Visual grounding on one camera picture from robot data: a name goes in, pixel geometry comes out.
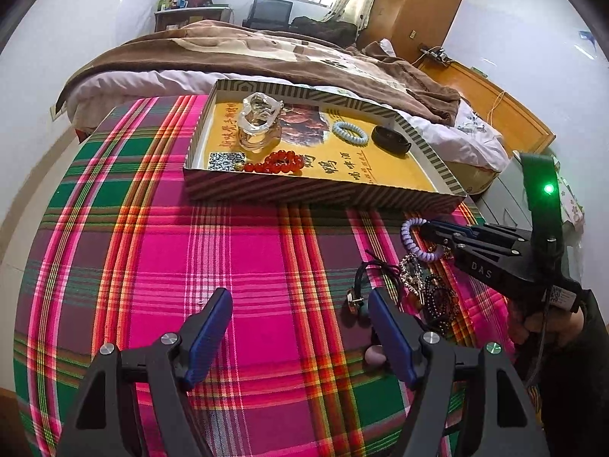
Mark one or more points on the black office chair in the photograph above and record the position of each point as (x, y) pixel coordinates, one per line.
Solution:
(269, 15)

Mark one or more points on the dark wooden desk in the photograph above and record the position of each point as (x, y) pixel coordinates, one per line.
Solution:
(180, 17)

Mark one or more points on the brown blanket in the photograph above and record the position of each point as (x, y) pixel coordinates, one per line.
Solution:
(213, 46)

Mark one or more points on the black fitness band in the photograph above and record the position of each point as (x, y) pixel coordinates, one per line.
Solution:
(390, 141)

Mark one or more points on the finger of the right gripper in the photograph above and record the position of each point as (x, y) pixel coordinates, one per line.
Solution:
(476, 235)
(489, 252)

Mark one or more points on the bed with white sheet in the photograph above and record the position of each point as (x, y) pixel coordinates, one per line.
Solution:
(472, 148)

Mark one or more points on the person right hand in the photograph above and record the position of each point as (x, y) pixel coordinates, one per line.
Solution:
(562, 327)

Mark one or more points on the grey drawer nightstand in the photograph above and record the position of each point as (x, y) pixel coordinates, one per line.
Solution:
(504, 202)

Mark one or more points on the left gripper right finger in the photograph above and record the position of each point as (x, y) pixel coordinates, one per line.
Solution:
(498, 418)

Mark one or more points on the dark clothes pile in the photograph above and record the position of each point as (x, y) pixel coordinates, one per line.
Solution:
(342, 34)

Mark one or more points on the wooden wardrobe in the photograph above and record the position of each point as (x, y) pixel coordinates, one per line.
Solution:
(410, 25)

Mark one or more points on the striped cardboard tray box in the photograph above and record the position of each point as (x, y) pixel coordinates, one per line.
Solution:
(325, 155)

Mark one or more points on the wooden headboard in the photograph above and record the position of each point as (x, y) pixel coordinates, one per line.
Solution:
(522, 130)

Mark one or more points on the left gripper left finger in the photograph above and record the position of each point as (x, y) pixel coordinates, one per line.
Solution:
(104, 419)

